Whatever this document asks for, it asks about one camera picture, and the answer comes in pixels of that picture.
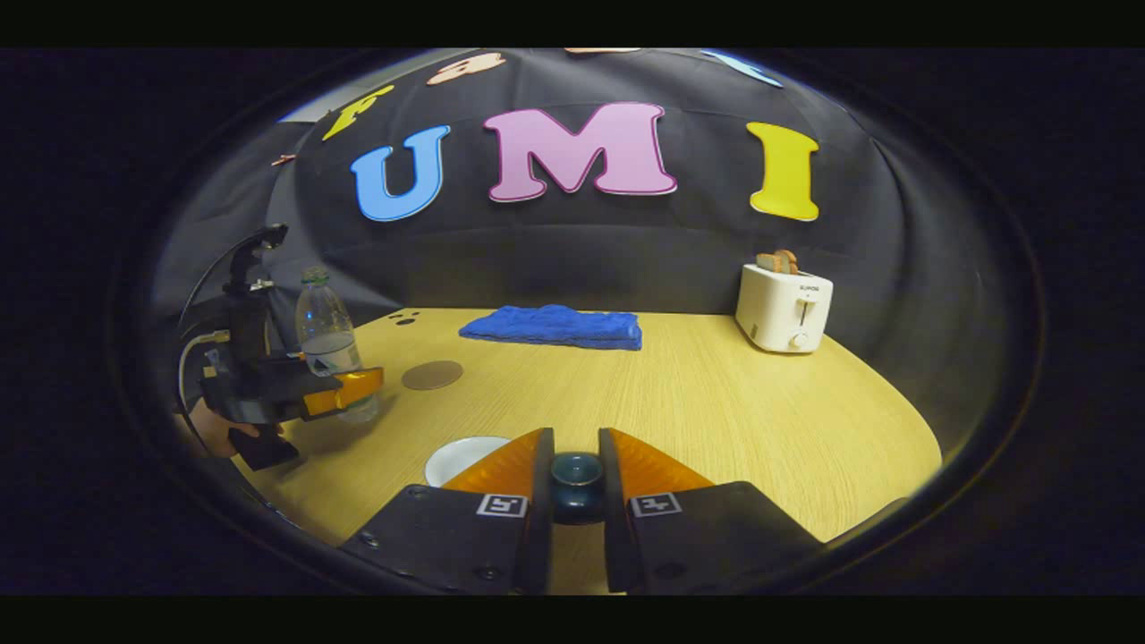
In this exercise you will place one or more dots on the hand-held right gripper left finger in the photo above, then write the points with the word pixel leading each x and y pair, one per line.
pixel 537 501

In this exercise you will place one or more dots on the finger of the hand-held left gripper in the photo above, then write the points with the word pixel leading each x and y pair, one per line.
pixel 344 391

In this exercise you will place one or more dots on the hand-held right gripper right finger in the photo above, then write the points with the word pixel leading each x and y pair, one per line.
pixel 613 501

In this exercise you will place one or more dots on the blue teacup lid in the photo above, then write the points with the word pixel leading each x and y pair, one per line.
pixel 577 487

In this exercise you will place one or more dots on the clear plastic water bottle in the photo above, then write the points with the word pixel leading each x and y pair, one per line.
pixel 324 322

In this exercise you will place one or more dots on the white teacup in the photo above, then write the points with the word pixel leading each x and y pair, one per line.
pixel 461 456

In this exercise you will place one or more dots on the round brown coaster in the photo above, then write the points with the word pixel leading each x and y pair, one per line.
pixel 432 375

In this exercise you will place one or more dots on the folded blue towel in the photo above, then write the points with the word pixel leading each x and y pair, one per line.
pixel 555 326

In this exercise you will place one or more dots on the black backdrop cloth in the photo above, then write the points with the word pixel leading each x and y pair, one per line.
pixel 626 250

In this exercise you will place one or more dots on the white toaster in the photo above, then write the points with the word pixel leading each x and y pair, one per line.
pixel 783 309

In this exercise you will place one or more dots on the brown bread slice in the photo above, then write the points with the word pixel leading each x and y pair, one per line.
pixel 788 260
pixel 769 263

